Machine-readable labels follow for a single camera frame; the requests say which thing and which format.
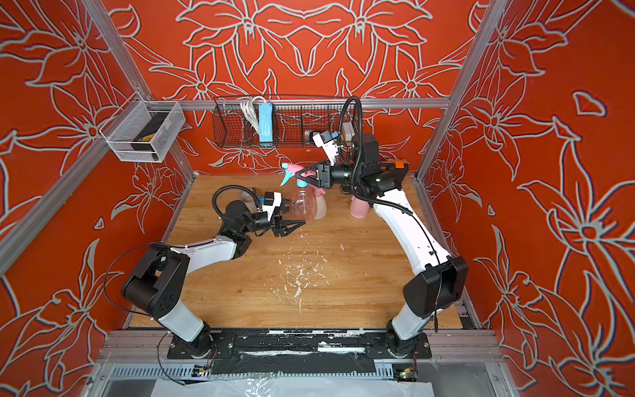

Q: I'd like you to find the clear tape roll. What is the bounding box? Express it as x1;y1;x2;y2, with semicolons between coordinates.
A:
240;188;258;204

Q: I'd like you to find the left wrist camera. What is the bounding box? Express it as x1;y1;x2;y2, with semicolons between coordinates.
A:
261;191;282;221

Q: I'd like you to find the pink spray bottle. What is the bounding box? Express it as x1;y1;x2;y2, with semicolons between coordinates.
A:
350;196;370;219

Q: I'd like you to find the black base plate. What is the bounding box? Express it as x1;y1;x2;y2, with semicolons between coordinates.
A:
158;329;432;380

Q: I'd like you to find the black box in bin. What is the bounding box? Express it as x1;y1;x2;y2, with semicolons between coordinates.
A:
131;112;169;152

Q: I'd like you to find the white cable bundle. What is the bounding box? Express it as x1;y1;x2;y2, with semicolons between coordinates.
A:
240;98;261;135

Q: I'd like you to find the black wire basket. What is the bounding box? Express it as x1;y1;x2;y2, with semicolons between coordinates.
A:
212;95;363;148

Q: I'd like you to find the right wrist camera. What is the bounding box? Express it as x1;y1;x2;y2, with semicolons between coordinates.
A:
311;131;340;165

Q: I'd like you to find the light blue box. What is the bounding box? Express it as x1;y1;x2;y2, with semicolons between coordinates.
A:
258;103;274;147

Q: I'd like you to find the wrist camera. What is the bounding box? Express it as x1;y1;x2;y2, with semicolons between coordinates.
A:
311;131;340;165
261;191;282;221

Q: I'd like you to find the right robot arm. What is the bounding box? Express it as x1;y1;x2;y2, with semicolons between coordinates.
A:
282;132;468;358

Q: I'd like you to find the black orange tool case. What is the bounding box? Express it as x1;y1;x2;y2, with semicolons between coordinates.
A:
393;160;409;172

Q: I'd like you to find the pink blue spray nozzle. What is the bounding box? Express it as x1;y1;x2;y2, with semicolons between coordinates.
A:
280;163;309;188

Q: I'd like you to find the white spray bottle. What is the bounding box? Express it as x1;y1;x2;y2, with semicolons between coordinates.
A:
314;188;327;220

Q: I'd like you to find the clear reddish spray bottle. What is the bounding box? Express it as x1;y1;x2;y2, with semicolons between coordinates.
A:
290;186;318;221

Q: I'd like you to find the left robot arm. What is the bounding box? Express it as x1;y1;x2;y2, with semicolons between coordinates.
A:
121;200;306;358

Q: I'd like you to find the clear plastic wall bin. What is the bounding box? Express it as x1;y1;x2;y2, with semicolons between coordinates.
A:
99;101;185;163

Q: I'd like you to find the white adapter block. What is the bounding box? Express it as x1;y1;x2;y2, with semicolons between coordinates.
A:
341;122;356;142

